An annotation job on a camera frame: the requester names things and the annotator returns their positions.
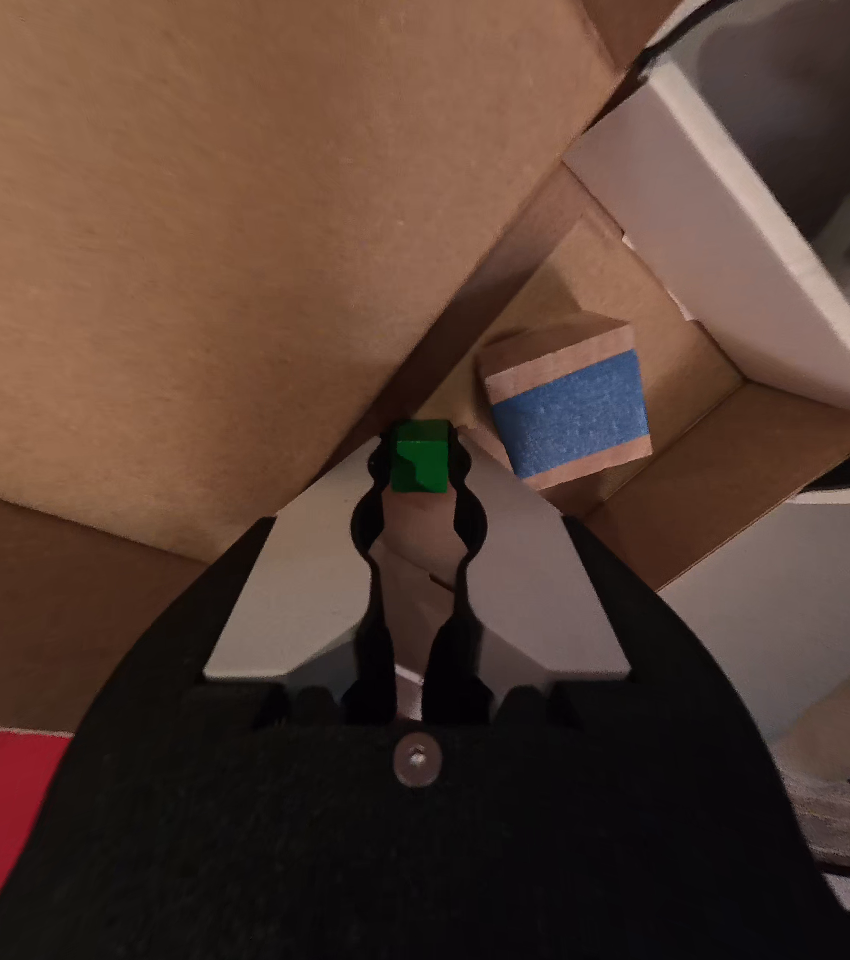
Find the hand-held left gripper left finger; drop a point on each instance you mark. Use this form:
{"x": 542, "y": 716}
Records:
{"x": 297, "y": 600}

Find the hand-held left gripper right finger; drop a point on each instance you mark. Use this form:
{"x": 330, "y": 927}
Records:
{"x": 537, "y": 600}

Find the wooden block with blue band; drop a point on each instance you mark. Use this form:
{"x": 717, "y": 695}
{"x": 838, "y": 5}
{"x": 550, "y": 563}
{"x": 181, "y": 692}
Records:
{"x": 567, "y": 405}

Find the white cardboard box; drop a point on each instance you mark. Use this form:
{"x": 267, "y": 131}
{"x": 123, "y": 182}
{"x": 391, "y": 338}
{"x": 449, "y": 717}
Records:
{"x": 170, "y": 225}

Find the green cube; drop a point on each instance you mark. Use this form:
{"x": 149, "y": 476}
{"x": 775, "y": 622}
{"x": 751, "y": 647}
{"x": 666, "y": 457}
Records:
{"x": 419, "y": 461}

